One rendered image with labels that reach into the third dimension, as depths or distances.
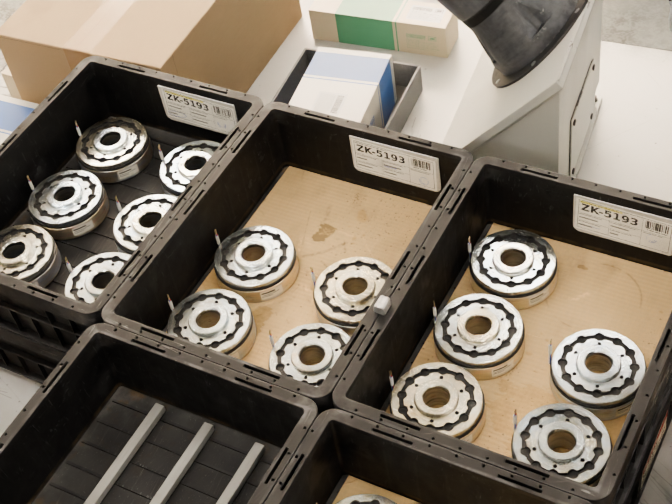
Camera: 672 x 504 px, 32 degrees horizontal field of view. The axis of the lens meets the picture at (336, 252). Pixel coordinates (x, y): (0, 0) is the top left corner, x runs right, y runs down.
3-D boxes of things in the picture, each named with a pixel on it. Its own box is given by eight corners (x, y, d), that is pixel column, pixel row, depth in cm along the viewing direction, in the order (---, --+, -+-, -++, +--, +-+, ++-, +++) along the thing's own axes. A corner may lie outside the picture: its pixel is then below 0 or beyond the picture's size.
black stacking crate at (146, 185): (111, 117, 176) (89, 57, 168) (281, 164, 164) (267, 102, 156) (-61, 308, 154) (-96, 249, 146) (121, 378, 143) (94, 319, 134)
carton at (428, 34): (313, 38, 201) (308, 10, 196) (326, 17, 204) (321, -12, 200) (447, 58, 193) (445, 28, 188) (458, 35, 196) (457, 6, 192)
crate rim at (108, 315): (271, 112, 157) (268, 98, 156) (479, 166, 145) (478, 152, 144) (99, 331, 135) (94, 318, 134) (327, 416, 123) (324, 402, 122)
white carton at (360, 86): (326, 90, 191) (318, 46, 184) (397, 99, 187) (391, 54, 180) (283, 175, 178) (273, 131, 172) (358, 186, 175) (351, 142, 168)
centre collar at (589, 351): (583, 342, 131) (583, 339, 131) (627, 354, 129) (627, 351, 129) (569, 376, 128) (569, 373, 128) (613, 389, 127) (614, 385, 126)
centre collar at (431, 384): (426, 375, 131) (425, 372, 130) (466, 390, 129) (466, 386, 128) (406, 409, 128) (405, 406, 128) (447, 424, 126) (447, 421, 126)
